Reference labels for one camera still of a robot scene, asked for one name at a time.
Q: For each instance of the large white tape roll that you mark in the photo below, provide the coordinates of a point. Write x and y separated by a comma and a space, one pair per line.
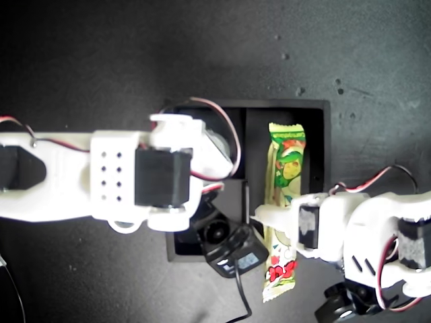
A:
220, 141

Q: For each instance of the green printed snack bar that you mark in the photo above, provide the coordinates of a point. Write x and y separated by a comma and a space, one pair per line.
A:
286, 161

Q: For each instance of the black compartment tray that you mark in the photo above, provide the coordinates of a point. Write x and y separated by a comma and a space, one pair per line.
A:
313, 141

